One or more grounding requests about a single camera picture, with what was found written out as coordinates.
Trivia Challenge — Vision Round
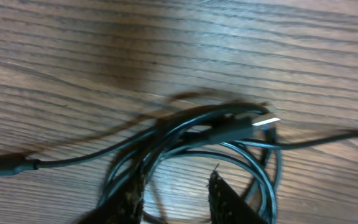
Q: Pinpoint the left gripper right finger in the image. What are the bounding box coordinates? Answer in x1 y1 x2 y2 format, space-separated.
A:
208 169 268 224

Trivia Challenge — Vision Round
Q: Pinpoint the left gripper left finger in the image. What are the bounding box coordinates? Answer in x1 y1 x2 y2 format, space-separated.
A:
78 172 145 224

